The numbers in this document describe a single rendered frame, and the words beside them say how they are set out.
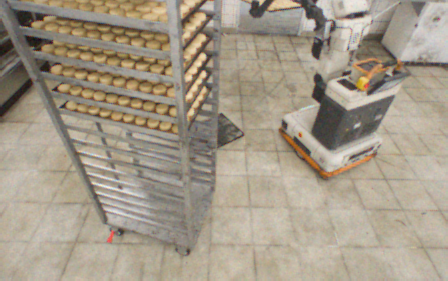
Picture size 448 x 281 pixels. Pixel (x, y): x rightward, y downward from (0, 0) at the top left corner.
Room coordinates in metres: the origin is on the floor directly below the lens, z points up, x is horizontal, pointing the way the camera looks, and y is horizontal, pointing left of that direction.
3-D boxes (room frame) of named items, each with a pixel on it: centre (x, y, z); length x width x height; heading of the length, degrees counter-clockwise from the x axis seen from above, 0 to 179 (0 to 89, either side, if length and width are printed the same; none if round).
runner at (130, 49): (0.88, 0.45, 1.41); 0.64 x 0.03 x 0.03; 77
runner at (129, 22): (0.88, 0.45, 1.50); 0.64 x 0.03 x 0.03; 77
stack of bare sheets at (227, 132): (1.95, 0.16, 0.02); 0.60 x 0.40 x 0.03; 127
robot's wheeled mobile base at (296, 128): (1.87, -0.96, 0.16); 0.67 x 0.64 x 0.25; 30
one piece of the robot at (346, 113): (1.80, -1.00, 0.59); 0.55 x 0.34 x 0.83; 120
